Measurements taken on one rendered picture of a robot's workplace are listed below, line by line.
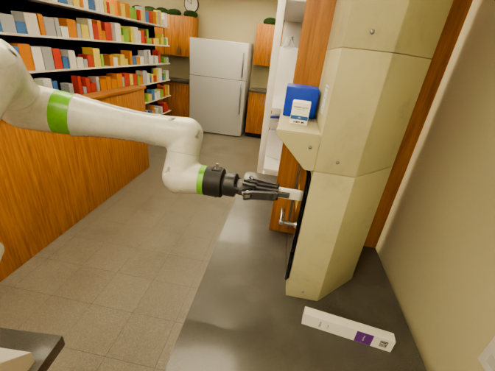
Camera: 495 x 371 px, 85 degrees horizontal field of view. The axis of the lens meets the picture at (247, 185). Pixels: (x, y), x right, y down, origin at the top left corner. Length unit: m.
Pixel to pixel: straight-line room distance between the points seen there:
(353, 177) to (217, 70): 5.15
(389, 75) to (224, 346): 0.81
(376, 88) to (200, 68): 5.27
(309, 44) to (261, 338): 0.95
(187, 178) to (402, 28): 0.63
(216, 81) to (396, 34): 5.19
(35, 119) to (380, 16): 0.85
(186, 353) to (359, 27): 0.90
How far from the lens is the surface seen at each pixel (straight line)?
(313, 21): 1.07
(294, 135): 0.72
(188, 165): 0.83
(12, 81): 0.79
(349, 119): 0.72
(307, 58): 1.06
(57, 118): 0.88
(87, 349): 2.12
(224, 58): 5.73
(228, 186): 0.80
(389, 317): 1.10
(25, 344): 1.01
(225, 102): 5.79
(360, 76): 0.71
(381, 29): 0.72
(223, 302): 0.97
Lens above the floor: 1.68
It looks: 26 degrees down
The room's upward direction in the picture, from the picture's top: 6 degrees clockwise
